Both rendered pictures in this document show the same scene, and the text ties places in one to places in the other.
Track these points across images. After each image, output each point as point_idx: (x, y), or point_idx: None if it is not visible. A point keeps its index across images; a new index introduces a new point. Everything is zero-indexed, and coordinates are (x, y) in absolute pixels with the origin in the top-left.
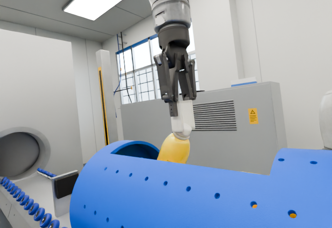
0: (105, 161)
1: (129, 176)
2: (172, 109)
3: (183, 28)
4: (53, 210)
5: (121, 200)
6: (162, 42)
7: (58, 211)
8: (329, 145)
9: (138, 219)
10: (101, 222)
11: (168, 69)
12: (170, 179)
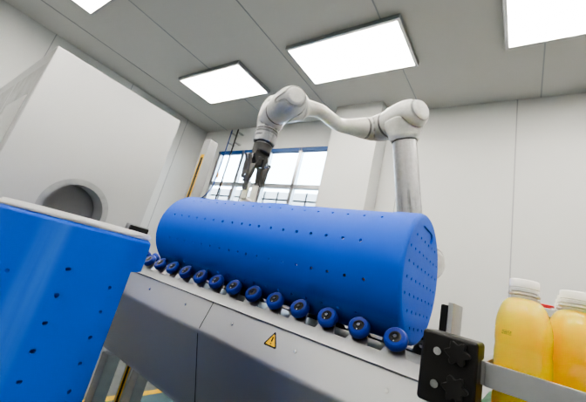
0: (194, 199)
1: (207, 202)
2: (244, 184)
3: (268, 145)
4: None
5: (200, 208)
6: (254, 148)
7: None
8: None
9: (207, 213)
10: (184, 218)
11: (250, 162)
12: (228, 202)
